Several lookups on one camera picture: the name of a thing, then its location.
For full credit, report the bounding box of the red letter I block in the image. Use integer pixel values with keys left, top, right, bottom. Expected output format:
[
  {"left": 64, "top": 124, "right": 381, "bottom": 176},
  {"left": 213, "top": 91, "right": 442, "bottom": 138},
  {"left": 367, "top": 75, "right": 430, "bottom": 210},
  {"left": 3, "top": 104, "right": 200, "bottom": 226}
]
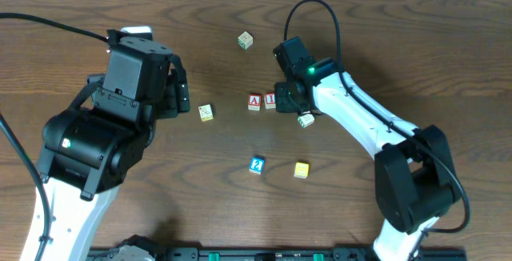
[{"left": 265, "top": 93, "right": 276, "bottom": 110}]

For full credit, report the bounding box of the green-edged wooden block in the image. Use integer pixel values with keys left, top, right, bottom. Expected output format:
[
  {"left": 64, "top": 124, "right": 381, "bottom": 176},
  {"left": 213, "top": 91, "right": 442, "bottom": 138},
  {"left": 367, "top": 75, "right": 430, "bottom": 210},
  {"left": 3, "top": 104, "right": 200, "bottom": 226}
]
[
  {"left": 298, "top": 113, "right": 315, "bottom": 128},
  {"left": 238, "top": 31, "right": 254, "bottom": 50}
]

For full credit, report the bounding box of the red letter A block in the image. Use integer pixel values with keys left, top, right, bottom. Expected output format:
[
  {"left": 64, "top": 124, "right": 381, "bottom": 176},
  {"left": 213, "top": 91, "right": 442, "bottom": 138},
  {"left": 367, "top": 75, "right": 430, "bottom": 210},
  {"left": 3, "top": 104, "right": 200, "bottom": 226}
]
[{"left": 248, "top": 94, "right": 262, "bottom": 111}]

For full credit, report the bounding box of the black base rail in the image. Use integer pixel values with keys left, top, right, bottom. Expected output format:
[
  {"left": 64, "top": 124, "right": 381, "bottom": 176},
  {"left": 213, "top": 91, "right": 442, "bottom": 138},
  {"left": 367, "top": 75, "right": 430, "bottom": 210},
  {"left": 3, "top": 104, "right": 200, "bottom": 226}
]
[{"left": 86, "top": 246, "right": 378, "bottom": 261}]

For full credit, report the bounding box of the yellow wooden block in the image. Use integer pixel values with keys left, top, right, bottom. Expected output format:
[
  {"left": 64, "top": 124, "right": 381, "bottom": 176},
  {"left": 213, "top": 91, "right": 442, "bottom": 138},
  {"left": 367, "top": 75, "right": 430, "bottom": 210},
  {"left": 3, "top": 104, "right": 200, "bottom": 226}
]
[{"left": 294, "top": 162, "right": 310, "bottom": 179}]

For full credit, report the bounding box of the yellow-edged butterfly block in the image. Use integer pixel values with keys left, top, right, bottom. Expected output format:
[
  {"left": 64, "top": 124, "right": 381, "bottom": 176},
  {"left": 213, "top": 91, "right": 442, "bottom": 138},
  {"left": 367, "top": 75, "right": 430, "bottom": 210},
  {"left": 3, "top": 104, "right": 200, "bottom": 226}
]
[{"left": 198, "top": 104, "right": 214, "bottom": 122}]

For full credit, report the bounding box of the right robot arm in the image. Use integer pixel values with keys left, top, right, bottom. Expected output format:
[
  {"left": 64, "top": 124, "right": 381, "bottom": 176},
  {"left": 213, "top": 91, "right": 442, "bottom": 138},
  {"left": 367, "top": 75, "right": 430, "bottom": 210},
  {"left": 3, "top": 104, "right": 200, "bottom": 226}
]
[{"left": 273, "top": 37, "right": 466, "bottom": 260}]

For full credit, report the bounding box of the far green-edged wooden block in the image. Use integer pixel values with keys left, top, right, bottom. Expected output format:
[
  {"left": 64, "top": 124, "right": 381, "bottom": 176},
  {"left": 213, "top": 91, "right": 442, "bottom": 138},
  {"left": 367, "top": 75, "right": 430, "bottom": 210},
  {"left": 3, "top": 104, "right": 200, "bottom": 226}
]
[{"left": 238, "top": 31, "right": 254, "bottom": 50}]

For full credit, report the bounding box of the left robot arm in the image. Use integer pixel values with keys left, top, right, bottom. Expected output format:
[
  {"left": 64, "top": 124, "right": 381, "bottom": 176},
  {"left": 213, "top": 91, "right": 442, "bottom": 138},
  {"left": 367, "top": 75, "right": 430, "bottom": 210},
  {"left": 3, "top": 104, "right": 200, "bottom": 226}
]
[{"left": 21, "top": 26, "right": 190, "bottom": 260}]

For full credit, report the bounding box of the blue number 2 block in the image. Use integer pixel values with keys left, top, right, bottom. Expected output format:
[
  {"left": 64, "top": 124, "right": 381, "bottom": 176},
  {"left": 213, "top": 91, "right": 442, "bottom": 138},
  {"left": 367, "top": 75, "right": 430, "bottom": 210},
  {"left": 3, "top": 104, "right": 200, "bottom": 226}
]
[{"left": 250, "top": 157, "right": 265, "bottom": 175}]

